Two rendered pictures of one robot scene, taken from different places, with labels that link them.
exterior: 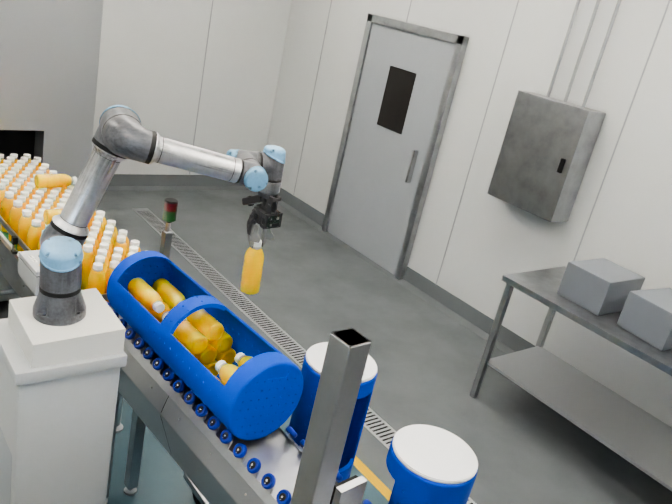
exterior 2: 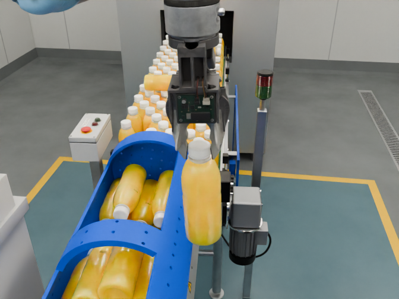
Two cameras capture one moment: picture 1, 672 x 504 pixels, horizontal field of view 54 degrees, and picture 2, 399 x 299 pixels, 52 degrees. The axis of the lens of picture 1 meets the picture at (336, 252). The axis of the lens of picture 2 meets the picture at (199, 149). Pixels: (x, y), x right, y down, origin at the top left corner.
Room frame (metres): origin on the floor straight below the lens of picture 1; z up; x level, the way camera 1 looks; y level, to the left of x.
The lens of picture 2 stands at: (1.77, -0.17, 1.79)
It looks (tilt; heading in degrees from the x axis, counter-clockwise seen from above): 30 degrees down; 50
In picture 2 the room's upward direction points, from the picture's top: straight up
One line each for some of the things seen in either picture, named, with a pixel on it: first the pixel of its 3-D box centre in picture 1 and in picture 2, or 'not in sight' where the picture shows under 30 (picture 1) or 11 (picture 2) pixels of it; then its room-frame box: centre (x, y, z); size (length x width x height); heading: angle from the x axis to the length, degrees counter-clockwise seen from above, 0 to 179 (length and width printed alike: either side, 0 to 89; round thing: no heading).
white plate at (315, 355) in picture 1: (341, 361); not in sight; (2.20, -0.11, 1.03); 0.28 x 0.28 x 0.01
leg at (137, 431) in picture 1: (136, 436); not in sight; (2.41, 0.69, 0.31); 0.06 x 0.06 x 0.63; 46
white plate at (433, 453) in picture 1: (435, 452); not in sight; (1.77, -0.45, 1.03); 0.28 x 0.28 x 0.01
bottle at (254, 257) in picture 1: (252, 268); (201, 196); (2.16, 0.28, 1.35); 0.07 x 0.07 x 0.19
